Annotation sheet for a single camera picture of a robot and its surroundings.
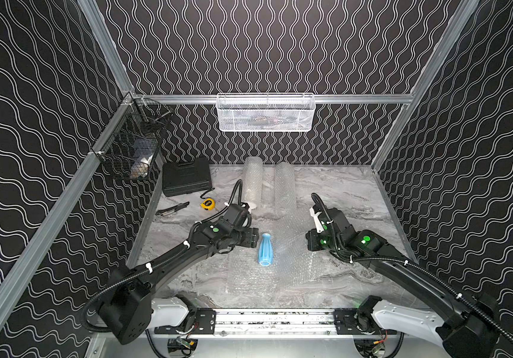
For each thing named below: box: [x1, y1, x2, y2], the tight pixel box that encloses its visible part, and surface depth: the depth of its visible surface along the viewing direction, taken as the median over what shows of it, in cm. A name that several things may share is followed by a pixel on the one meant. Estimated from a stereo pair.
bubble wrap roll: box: [274, 161, 297, 218], surface depth 103 cm
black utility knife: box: [155, 201, 191, 217], surface depth 104 cm
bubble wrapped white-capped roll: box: [243, 156, 264, 211], surface depth 105 cm
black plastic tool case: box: [161, 157, 213, 197], surface depth 112 cm
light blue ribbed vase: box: [257, 232, 273, 268], surface depth 87 cm
